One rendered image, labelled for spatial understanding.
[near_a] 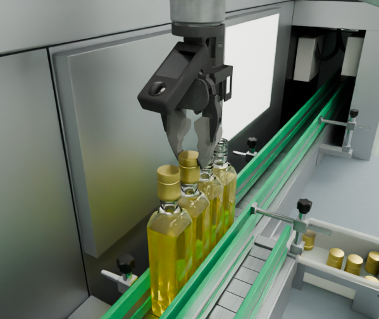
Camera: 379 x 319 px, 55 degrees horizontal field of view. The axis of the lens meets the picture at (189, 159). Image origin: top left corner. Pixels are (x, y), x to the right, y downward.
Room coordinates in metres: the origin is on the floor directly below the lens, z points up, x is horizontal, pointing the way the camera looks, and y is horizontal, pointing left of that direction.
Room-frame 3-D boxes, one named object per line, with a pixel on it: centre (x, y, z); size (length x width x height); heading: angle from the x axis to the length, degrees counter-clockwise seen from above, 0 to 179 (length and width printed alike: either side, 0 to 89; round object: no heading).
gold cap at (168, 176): (0.47, 0.03, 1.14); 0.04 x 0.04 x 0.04
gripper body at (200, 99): (0.54, -0.01, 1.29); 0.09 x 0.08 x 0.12; 149
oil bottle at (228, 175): (0.62, -0.06, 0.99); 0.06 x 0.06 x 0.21; 59
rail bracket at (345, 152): (1.18, -0.53, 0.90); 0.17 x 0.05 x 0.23; 60
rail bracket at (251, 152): (0.94, -0.16, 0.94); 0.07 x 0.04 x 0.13; 60
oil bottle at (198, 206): (0.52, 0.00, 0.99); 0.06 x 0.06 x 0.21; 59
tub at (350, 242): (0.68, -0.35, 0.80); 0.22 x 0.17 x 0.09; 60
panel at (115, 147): (0.88, -0.06, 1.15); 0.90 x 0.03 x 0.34; 150
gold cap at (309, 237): (0.76, -0.31, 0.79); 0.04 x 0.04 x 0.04
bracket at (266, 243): (0.64, -0.19, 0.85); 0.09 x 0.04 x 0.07; 60
